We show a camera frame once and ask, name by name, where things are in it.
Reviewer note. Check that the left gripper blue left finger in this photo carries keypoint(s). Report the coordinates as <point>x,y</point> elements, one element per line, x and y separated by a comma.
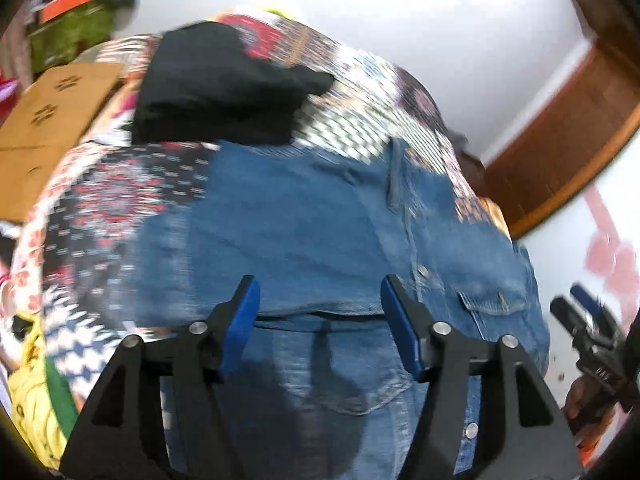
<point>119,433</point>

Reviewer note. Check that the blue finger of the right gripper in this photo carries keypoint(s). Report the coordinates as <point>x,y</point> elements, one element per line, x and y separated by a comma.
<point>602,318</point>
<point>569,317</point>

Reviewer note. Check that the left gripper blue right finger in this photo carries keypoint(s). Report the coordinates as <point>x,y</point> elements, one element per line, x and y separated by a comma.
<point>523,434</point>

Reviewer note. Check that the blue denim jacket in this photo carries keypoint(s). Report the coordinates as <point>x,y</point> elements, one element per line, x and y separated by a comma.
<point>321,392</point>

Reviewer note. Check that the person's right hand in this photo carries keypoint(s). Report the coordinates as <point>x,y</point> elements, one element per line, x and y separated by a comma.
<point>581,392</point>

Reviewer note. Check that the yellow cartoon cloth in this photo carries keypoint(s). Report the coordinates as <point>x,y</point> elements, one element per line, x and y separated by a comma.
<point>44,411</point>

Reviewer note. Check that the colourful patchwork bedspread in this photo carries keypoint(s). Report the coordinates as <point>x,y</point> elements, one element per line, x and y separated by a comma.
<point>76,241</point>

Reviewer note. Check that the brown wooden door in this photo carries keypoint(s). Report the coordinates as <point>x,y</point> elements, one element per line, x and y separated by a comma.
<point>580,130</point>

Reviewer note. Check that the brown wooden lap desk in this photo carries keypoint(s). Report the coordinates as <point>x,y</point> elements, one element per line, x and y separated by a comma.
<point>47,122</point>

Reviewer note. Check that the black folded garment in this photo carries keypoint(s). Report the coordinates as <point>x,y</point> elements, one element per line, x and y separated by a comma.
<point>201,86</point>

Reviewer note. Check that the green patterned storage box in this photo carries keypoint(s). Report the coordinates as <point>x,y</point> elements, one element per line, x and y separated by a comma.
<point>62,39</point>

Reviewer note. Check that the orange shoe box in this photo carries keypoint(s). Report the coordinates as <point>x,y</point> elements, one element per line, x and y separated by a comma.
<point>56,8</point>

